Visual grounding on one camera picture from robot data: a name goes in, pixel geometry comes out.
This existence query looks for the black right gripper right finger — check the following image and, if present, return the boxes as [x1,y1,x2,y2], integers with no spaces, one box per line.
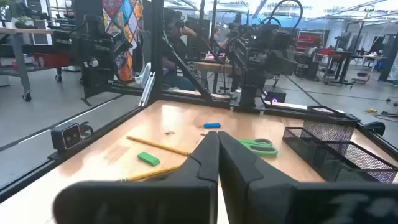
[217,131,398,224]

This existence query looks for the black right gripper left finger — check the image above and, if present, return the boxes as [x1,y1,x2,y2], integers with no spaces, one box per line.
[52,131,220,224]

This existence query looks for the yellow pencil pink eraser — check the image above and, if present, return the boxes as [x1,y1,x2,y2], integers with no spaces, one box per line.
[119,165,181,182]
[126,135,191,156]

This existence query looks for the green handled scissors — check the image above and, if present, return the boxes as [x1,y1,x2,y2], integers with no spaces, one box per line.
[238,138,279,158]

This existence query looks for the green eraser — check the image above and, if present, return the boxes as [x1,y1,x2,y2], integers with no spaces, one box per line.
[137,151,161,167]

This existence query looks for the black mesh desk organizer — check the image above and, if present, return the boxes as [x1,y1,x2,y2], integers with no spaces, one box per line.
[282,105,398,184]

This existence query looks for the black control box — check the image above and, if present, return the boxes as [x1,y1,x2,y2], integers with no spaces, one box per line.
[264,91,287,104]

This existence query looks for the person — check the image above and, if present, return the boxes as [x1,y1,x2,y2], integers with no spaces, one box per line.
[213,27,229,52]
[161,18,200,91]

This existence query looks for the black workstation table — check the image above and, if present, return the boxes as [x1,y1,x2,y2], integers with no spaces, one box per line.
[323,49,363,86]

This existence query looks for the red tool cabinet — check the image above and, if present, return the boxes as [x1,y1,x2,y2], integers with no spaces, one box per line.
[295,30,325,53]

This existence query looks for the colourful patchwork banner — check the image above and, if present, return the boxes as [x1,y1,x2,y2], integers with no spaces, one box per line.
[102,0,144,82]

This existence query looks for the wooden workbench grey legs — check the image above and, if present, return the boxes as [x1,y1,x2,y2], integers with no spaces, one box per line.
[0,27,72,102]

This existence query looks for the black table-level camera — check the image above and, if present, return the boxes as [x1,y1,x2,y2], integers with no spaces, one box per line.
[51,123,94,152]

